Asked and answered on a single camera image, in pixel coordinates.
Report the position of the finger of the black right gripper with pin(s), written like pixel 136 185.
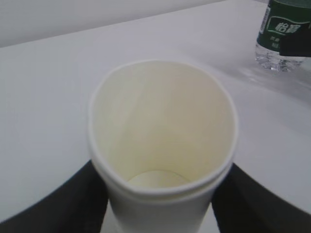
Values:
pixel 296 42

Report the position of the white paper cup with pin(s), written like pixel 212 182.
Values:
pixel 162 136

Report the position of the clear green-label water bottle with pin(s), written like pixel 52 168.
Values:
pixel 275 24

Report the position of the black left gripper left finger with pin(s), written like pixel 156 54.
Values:
pixel 78 206

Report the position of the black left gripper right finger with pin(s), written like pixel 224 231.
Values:
pixel 242 205

